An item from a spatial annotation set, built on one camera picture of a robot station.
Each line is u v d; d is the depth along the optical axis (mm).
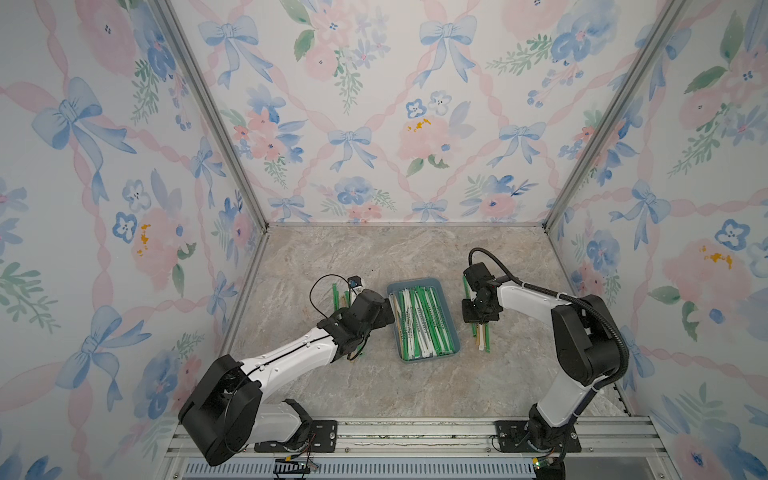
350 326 639
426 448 733
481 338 906
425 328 922
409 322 925
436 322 930
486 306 733
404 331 907
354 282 758
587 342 482
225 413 404
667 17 693
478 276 790
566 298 531
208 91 835
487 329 925
